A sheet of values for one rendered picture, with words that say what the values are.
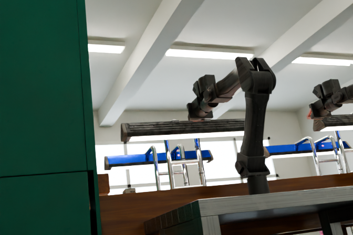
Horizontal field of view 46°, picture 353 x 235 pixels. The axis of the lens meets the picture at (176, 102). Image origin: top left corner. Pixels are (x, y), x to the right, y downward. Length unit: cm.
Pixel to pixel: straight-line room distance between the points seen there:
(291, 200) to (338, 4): 393
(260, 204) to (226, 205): 9
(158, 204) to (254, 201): 44
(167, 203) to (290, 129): 745
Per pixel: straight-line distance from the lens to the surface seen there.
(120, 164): 230
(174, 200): 143
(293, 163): 856
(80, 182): 135
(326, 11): 503
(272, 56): 573
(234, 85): 140
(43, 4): 159
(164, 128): 180
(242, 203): 105
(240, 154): 134
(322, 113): 195
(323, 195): 120
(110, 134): 713
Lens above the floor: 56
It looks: 20 degrees up
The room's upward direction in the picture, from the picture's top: 8 degrees counter-clockwise
